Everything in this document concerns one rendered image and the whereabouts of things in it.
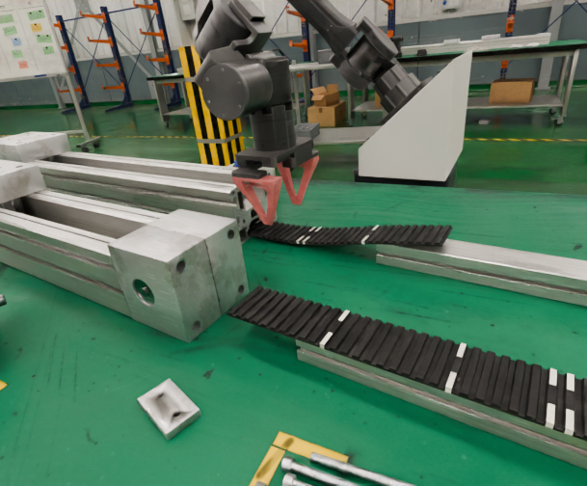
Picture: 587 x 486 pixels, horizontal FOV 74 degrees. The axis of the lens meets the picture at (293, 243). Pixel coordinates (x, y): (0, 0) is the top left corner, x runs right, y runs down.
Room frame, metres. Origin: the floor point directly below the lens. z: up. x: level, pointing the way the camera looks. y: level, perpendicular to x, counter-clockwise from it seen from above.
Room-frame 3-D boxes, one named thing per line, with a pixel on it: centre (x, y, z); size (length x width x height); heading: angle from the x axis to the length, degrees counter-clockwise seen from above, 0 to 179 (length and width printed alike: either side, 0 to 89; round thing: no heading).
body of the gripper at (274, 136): (0.53, 0.01, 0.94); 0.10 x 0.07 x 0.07; 146
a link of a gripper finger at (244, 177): (0.51, 0.02, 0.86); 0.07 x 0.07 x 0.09; 56
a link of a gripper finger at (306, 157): (0.55, 0.00, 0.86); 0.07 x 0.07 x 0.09; 56
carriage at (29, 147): (0.93, 0.58, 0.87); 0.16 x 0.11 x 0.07; 55
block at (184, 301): (0.39, 0.12, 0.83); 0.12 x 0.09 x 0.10; 145
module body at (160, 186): (0.79, 0.38, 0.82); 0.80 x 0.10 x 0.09; 55
